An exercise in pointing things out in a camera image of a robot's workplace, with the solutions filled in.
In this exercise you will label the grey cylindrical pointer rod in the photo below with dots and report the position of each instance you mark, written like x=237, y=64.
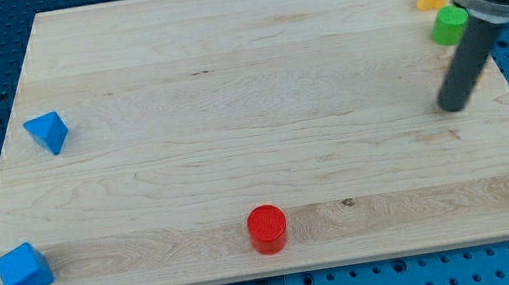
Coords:
x=467, y=63

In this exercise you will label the blue triangle block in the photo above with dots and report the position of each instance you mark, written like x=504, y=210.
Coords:
x=49, y=131

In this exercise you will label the green cylinder block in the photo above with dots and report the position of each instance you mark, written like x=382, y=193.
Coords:
x=450, y=23

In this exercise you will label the wooden board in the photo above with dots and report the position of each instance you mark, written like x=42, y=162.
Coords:
x=185, y=115

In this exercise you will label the red cylinder block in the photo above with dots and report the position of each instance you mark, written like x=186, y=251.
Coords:
x=267, y=228

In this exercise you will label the blue cube block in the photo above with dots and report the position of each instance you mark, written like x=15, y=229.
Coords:
x=25, y=265

